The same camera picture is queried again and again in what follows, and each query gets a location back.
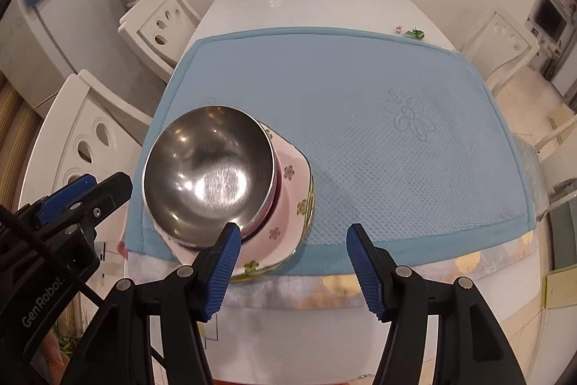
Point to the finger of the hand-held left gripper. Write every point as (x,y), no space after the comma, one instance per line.
(108,195)
(67,191)

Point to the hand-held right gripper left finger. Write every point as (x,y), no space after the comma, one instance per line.
(221,272)

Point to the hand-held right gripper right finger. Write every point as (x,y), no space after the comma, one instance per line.
(367,272)

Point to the white octagonal floral plate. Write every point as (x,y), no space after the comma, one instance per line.
(252,271)

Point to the magenta steel bowl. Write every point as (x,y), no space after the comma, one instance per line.
(207,168)

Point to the blue quilted mat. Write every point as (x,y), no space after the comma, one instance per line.
(383,164)

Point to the white refrigerator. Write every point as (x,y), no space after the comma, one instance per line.
(67,33)

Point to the green glass figurine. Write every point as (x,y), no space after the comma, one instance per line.
(414,34)

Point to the black screen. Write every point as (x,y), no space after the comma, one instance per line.
(552,18)

